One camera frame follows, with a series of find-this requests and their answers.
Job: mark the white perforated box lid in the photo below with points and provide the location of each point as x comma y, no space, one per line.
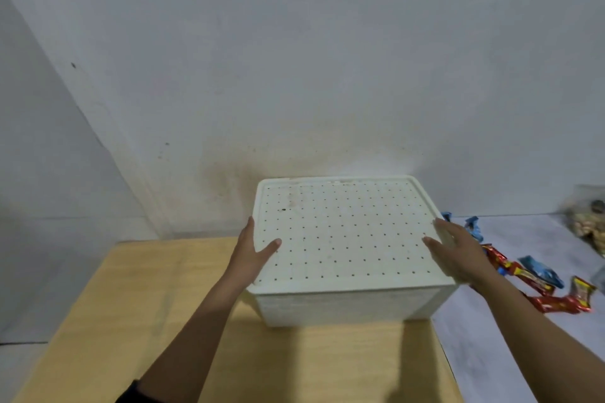
345,228

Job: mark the bag of pastel candies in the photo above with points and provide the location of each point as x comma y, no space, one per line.
588,223

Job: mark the person's navy shirt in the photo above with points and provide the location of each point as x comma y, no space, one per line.
130,393

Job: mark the wooden folding table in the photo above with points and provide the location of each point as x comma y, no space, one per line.
118,313

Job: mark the grey marble-look board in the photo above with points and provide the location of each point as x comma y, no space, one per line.
482,336

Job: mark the person's left forearm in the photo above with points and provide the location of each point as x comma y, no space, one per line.
189,346

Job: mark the person's right hand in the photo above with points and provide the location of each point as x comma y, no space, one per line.
463,256

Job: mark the pile of red candy bars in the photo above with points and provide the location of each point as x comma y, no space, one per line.
543,284

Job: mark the person's left hand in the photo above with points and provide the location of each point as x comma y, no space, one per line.
248,256

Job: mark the group of light blue packets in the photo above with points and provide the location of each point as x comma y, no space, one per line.
543,270

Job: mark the white storage box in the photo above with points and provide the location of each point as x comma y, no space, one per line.
354,306

